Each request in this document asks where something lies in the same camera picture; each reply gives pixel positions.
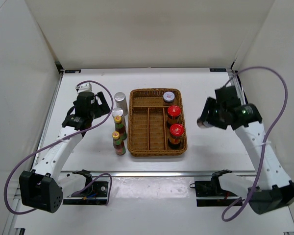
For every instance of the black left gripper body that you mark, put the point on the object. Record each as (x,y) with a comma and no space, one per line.
(92,111)

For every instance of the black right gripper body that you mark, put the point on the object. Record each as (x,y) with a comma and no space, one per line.
(217,118)

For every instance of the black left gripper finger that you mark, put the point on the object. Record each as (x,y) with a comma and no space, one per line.
(101,110)
(100,99)

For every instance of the white-lid spice jar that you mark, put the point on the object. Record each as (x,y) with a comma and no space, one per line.
(203,124)
(168,98)

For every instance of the green-label sauce bottle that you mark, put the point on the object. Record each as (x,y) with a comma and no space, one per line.
(118,143)
(120,127)

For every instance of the red-lid sauce jar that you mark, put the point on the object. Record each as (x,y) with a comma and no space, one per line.
(176,135)
(173,115)

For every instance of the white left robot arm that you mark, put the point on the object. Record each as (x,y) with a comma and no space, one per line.
(42,188)

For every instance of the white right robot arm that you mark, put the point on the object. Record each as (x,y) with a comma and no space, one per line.
(272,187)

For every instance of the near silver-lid salt shaker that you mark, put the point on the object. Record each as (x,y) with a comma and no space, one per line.
(118,112)

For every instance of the silver-lid salt shaker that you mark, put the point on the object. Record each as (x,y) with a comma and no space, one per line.
(120,100)
(118,112)

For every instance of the far silver-lid salt shaker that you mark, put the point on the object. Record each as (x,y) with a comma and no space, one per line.
(120,100)

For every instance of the brown wicker basket tray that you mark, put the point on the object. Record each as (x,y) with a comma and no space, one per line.
(148,131)

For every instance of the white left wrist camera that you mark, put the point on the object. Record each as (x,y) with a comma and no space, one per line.
(85,87)

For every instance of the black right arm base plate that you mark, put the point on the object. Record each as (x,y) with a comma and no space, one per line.
(206,197)

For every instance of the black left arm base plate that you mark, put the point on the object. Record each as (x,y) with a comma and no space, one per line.
(97,194)

